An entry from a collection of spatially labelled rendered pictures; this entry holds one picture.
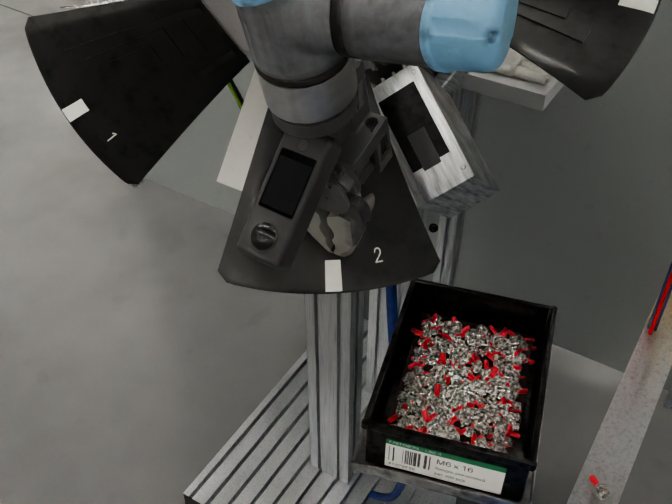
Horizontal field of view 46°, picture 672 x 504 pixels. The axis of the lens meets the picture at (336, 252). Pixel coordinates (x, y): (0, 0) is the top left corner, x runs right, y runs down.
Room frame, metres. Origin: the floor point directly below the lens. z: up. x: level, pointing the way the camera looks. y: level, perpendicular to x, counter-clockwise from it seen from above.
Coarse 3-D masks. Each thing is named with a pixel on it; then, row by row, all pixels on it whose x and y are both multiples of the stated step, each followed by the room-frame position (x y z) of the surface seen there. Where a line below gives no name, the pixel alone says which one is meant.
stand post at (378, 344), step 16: (384, 288) 1.14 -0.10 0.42; (400, 288) 1.13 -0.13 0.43; (384, 304) 1.13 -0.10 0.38; (400, 304) 1.13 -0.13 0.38; (368, 320) 1.15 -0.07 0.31; (384, 320) 1.13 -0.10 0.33; (368, 336) 1.15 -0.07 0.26; (384, 336) 1.13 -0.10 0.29; (368, 352) 1.15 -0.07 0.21; (384, 352) 1.13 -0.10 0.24; (368, 368) 1.15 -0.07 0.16; (368, 384) 1.15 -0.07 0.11
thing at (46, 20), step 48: (144, 0) 0.84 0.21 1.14; (192, 0) 0.83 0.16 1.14; (48, 48) 0.85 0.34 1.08; (96, 48) 0.84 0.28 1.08; (144, 48) 0.83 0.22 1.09; (192, 48) 0.83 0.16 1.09; (96, 96) 0.83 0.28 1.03; (144, 96) 0.82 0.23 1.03; (192, 96) 0.83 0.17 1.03; (96, 144) 0.82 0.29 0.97; (144, 144) 0.81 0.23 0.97
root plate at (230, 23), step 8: (208, 0) 0.84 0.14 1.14; (216, 0) 0.84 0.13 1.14; (224, 0) 0.84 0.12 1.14; (208, 8) 0.84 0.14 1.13; (216, 8) 0.84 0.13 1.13; (224, 8) 0.84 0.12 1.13; (232, 8) 0.84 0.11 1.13; (216, 16) 0.84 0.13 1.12; (224, 16) 0.84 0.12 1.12; (232, 16) 0.84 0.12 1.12; (224, 24) 0.84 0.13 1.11; (232, 24) 0.84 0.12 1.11; (240, 24) 0.84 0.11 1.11; (232, 32) 0.84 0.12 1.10; (240, 32) 0.84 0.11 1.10; (240, 40) 0.84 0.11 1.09; (240, 48) 0.84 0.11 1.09; (248, 48) 0.84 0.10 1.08
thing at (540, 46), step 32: (544, 0) 0.70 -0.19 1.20; (576, 0) 0.70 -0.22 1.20; (608, 0) 0.69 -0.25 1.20; (544, 32) 0.66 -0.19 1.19; (576, 32) 0.66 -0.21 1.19; (608, 32) 0.65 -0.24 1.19; (640, 32) 0.65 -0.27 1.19; (544, 64) 0.63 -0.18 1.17; (576, 64) 0.62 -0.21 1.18; (608, 64) 0.62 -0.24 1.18
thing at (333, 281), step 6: (330, 264) 0.60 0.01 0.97; (336, 264) 0.60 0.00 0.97; (330, 270) 0.59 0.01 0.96; (336, 270) 0.59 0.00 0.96; (330, 276) 0.59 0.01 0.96; (336, 276) 0.59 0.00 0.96; (330, 282) 0.58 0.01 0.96; (336, 282) 0.58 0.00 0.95; (330, 288) 0.58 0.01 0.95; (336, 288) 0.58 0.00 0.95
